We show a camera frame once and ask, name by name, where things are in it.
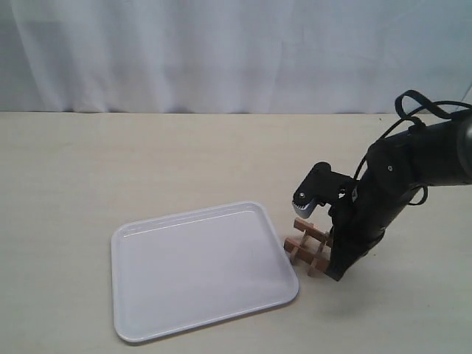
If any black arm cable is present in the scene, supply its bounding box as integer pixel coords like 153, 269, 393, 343
352, 89, 469, 207

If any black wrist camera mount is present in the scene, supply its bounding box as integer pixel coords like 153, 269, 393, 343
292, 162, 357, 219

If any white backdrop curtain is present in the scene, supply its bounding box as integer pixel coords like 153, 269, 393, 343
1, 1, 471, 114

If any white plastic tray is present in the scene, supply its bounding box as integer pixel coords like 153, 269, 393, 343
110, 201, 299, 343

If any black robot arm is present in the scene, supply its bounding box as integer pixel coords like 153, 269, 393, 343
325, 117, 471, 281

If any wooden notched piece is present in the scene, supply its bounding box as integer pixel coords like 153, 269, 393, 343
284, 232, 314, 264
307, 232, 330, 277
283, 237, 329, 277
294, 218, 332, 246

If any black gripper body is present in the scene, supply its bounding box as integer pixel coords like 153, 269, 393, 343
329, 173, 413, 258

